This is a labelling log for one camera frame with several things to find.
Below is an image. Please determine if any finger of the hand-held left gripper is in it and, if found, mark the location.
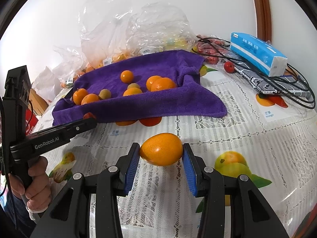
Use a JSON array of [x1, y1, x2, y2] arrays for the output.
[[26, 118, 97, 139]]

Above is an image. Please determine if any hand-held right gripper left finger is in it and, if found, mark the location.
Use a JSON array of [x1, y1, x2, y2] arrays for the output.
[[30, 142, 141, 238]]

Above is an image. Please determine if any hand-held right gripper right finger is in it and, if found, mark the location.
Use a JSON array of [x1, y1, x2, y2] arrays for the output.
[[182, 143, 290, 238]]

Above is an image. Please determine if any purple towel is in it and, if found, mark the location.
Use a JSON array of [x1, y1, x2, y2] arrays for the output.
[[52, 50, 228, 126]]

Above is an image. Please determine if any person's left hand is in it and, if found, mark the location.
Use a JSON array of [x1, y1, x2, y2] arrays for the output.
[[8, 155, 53, 213]]

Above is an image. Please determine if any red box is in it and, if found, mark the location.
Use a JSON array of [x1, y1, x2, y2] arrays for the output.
[[25, 109, 39, 136]]

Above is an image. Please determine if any white plastic bag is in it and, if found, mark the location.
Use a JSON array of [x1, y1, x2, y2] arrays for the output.
[[32, 66, 62, 100]]

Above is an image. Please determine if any crumpled clear bag of oranges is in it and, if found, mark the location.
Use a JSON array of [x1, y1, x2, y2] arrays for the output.
[[53, 45, 87, 90]]

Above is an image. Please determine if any tall clear bag of oranges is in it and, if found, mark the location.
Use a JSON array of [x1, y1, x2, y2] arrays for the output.
[[80, 0, 139, 73]]

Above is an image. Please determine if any grey patterned fabric pouch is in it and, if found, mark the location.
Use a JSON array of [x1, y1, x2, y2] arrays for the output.
[[234, 62, 312, 97]]

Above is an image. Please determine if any clear bag of red fruit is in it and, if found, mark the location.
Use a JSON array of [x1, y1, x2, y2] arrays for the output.
[[193, 36, 232, 65]]

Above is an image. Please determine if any blue tissue pack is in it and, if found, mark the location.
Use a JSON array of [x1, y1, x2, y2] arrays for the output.
[[230, 32, 288, 77]]

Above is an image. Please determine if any wooden chair frame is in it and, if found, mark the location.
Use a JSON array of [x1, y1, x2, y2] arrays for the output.
[[28, 87, 49, 116]]

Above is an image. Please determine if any black cable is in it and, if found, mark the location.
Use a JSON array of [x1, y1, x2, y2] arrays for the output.
[[197, 36, 317, 109]]

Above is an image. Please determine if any brown wooden door frame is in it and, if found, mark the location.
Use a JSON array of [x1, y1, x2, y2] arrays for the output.
[[249, 0, 273, 42]]

